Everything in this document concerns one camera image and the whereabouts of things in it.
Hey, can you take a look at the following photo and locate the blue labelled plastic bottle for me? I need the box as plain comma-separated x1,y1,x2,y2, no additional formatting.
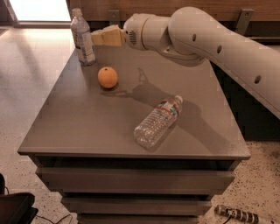
70,8,95,66

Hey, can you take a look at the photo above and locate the metal bracket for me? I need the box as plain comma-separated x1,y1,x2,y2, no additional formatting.
234,9,254,35
108,10,121,25

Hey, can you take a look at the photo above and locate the clear plastic water bottle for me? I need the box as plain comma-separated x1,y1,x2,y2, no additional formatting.
134,95,183,149

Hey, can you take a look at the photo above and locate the left metal bracket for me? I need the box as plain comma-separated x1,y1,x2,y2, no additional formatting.
108,10,121,25

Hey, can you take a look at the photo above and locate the wooden wall shelf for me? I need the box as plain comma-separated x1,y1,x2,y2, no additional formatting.
66,0,280,40

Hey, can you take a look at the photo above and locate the black bag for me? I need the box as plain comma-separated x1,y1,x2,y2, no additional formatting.
0,174,39,224

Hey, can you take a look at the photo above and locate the orange fruit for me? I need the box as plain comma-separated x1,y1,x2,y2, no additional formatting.
98,66,118,88

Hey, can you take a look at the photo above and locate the black cable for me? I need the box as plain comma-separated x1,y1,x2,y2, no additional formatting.
35,213,74,224

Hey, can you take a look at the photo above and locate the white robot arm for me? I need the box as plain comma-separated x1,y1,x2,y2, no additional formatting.
91,7,280,118

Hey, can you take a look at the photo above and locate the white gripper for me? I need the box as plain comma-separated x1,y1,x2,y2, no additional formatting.
91,13,150,51

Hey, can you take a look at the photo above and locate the grey drawer cabinet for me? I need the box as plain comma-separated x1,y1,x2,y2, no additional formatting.
19,46,250,224

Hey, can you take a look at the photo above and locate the right metal bracket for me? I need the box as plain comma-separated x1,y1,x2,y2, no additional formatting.
234,9,254,35

